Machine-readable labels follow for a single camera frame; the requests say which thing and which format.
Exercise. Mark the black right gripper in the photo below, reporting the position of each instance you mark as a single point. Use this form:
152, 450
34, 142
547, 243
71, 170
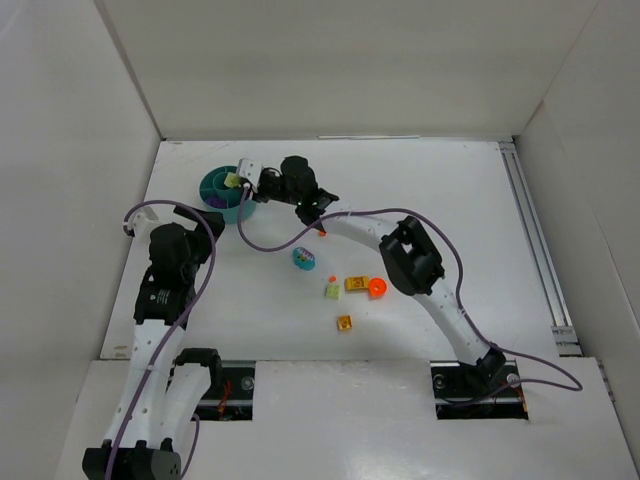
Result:
260, 185

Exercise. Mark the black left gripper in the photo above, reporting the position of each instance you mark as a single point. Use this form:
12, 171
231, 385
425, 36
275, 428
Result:
201, 220

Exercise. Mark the pale green lego brick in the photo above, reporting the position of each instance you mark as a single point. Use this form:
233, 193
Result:
333, 291
232, 181

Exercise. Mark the purple lego piece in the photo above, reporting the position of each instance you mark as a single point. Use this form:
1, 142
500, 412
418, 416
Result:
216, 202

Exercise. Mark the teal egg-shaped lego piece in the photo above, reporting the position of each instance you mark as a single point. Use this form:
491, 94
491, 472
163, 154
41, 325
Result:
303, 258

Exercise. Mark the yellow lego brick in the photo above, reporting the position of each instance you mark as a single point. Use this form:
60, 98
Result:
356, 284

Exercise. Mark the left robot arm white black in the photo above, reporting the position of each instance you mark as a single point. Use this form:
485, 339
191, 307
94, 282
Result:
165, 382

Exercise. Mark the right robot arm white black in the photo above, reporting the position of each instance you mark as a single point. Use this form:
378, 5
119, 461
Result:
411, 259

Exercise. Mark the teal round divided container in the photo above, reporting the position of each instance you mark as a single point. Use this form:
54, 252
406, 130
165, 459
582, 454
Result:
212, 184

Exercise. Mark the yellow-orange square lego brick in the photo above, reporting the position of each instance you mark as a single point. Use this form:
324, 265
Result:
344, 323

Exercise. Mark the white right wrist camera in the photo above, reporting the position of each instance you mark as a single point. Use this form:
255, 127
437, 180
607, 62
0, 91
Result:
249, 172

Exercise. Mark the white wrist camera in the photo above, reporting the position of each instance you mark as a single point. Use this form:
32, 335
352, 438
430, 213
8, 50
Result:
249, 172
140, 224

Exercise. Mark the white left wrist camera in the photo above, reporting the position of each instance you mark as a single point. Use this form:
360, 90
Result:
140, 224

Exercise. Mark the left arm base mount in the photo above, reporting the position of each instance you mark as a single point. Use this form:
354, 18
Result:
232, 384

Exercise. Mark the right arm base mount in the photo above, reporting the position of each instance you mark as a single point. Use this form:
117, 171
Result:
460, 397

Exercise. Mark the aluminium rail at table edge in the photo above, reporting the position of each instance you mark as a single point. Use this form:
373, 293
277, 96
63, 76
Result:
563, 331

